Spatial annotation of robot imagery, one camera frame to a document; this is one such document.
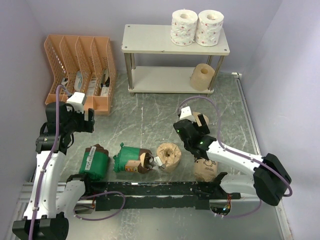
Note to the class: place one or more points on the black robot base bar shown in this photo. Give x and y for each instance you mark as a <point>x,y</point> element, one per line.
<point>149,195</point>

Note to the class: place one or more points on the orange plastic file organizer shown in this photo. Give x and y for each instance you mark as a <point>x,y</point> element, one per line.
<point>88,54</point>

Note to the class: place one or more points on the brown printed wrapped roll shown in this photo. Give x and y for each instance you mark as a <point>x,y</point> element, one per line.
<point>205,170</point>

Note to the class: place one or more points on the green brown wrapped roll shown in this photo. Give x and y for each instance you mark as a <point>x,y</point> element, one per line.
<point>133,160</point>

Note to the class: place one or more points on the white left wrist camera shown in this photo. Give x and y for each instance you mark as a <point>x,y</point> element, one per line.
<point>77,101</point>

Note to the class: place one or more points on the white dotted paper roll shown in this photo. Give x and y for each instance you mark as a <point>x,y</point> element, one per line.
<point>183,27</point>

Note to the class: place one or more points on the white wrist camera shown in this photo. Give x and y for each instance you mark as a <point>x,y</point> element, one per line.
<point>77,101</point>
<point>186,114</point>

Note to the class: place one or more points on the tan paper towel roll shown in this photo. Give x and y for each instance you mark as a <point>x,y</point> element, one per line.
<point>201,77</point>

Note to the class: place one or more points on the papers in organizer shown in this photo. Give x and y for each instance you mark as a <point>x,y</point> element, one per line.
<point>75,82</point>

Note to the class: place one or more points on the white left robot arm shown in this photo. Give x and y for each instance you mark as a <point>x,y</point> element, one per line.
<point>47,214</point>

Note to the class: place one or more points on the brown wrapped paper roll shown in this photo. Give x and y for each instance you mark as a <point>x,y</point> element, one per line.
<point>169,155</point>

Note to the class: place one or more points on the white paper towel roll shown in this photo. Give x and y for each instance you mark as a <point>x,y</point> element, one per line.
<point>209,26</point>

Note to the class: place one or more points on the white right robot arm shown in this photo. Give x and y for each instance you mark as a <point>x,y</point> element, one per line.
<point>264,176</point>

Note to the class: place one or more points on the white two-tier shelf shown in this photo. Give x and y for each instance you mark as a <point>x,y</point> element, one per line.
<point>155,39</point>

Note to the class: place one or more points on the green wrapped roll with label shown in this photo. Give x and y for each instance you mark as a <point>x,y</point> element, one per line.
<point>95,162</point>

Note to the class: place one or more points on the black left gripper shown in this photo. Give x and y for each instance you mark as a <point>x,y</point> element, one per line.
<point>85,125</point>

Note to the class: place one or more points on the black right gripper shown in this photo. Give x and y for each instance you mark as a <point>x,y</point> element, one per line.
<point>202,119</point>

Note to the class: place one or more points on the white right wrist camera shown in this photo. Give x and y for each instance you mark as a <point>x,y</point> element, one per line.
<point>186,114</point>

